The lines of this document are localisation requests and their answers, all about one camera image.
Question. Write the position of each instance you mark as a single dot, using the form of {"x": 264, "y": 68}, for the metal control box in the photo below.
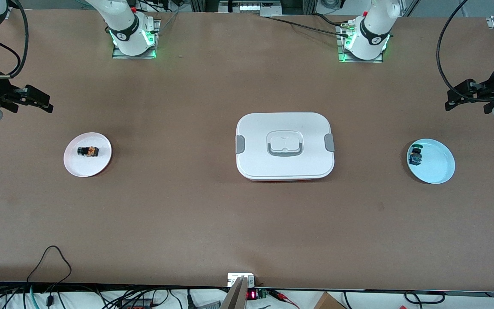
{"x": 247, "y": 7}

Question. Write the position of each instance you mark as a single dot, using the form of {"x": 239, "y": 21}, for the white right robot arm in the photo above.
{"x": 127, "y": 30}

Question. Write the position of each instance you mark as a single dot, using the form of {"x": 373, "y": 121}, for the light blue round plate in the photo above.
{"x": 438, "y": 163}

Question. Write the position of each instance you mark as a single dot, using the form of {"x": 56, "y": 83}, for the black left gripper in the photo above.
{"x": 488, "y": 89}

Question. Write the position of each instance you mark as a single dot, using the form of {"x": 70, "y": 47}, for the white table edge bracket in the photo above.
{"x": 234, "y": 279}

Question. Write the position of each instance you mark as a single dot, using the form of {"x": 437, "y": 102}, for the aluminium bar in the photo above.
{"x": 235, "y": 298}

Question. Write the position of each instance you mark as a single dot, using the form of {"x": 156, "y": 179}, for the brown cardboard box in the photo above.
{"x": 328, "y": 302}

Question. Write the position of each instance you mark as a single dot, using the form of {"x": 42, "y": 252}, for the pink round plate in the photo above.
{"x": 87, "y": 167}

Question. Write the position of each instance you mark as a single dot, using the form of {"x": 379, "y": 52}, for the small blue black component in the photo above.
{"x": 415, "y": 159}

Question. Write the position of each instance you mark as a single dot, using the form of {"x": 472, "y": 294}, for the orange push-button switch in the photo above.
{"x": 90, "y": 151}

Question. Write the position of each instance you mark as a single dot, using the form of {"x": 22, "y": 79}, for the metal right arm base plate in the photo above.
{"x": 133, "y": 57}

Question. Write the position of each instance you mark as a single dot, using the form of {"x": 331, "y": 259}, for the grey power adapter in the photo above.
{"x": 208, "y": 305}

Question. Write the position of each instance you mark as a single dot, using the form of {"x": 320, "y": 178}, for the red digit display module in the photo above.
{"x": 252, "y": 295}

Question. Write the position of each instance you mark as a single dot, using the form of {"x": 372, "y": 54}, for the red clip lead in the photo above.
{"x": 281, "y": 296}

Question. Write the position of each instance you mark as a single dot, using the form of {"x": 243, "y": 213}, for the white lunch box grey latches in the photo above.
{"x": 307, "y": 163}

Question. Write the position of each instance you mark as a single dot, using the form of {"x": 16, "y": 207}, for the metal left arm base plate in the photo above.
{"x": 360, "y": 61}

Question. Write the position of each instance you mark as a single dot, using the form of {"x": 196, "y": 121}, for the green terminal board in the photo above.
{"x": 263, "y": 294}

